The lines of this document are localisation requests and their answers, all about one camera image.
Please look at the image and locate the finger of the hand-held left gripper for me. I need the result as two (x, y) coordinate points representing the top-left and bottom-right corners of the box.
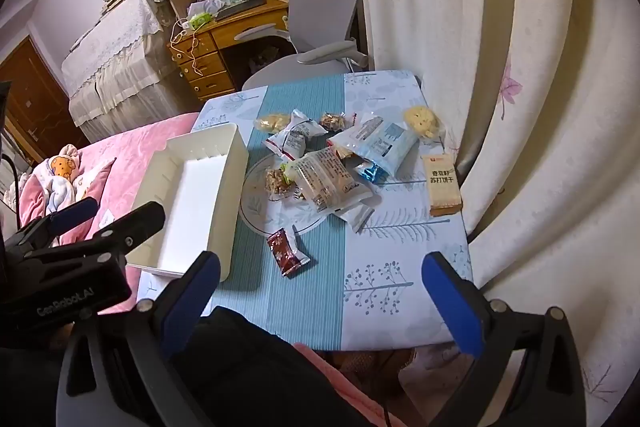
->
(5, 197), (99, 258)
(17, 201), (166, 268)

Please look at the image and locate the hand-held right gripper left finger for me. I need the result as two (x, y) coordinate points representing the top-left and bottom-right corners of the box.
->
(55, 251), (222, 427)

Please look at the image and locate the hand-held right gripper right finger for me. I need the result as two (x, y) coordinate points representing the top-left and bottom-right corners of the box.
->
(421, 251), (586, 427)

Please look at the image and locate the white plastic storage tray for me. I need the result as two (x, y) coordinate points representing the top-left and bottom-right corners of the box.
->
(126, 123), (249, 282)

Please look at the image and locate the dark red snack packet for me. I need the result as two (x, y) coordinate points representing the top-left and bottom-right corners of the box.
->
(266, 227), (312, 278)

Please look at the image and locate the beige orange cracker packet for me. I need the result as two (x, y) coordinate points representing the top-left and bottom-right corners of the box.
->
(421, 153), (463, 218)

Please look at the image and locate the walnut snack clear packet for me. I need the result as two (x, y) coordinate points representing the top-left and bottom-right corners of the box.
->
(320, 111), (358, 132)
(263, 164), (301, 198)

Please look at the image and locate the small blue cookie packet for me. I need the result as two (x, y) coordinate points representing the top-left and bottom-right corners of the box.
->
(354, 159), (390, 184)

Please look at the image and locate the pale cookie clear packet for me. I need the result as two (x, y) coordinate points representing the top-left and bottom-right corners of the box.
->
(254, 113), (293, 134)

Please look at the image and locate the light blue white packet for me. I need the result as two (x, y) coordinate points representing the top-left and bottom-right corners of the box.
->
(345, 122), (420, 176)

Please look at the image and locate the white packet red zigzag edge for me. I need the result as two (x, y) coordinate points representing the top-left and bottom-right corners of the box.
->
(263, 109), (328, 158)

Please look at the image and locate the clear cracker packet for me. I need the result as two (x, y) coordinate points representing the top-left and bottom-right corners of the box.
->
(285, 147), (373, 214)

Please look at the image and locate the round yellow cookie packet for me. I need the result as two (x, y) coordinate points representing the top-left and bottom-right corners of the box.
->
(402, 104), (446, 142)

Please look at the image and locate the printed baby cloth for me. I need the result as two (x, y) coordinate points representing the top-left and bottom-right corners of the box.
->
(5, 144), (83, 215)

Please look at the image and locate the pink blanket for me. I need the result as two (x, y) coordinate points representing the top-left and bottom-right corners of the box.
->
(17, 112), (201, 323)

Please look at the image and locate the person's black clothed leg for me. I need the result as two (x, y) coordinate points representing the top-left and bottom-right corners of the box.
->
(172, 306), (391, 427)

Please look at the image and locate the wooden door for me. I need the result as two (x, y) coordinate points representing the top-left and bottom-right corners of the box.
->
(0, 36), (76, 168)

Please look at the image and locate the leaf print teal tablecloth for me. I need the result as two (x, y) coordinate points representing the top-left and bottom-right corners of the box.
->
(136, 70), (473, 353)

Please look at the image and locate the pink fleece garment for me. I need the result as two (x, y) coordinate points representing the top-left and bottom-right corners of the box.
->
(295, 342), (416, 427)

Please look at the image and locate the lace cloth cover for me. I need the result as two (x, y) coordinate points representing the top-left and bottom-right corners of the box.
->
(61, 0), (186, 142)

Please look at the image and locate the wooden desk with drawers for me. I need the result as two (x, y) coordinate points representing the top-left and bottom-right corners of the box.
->
(167, 0), (296, 102)

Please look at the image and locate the wastebasket with plastic bag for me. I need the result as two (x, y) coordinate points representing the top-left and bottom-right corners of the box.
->
(250, 47), (281, 74)

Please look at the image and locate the green tissue pack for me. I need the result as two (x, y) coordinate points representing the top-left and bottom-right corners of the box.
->
(187, 12), (216, 32)

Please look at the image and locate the floral white curtain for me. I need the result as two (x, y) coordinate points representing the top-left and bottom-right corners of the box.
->
(345, 0), (640, 427)

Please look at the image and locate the grey office chair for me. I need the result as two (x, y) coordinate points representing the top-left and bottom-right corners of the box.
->
(234, 0), (371, 92)

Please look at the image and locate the black cable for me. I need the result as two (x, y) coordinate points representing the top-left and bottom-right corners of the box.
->
(7, 157), (27, 230)

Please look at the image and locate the white cable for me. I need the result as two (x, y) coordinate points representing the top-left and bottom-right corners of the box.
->
(170, 19), (206, 80)

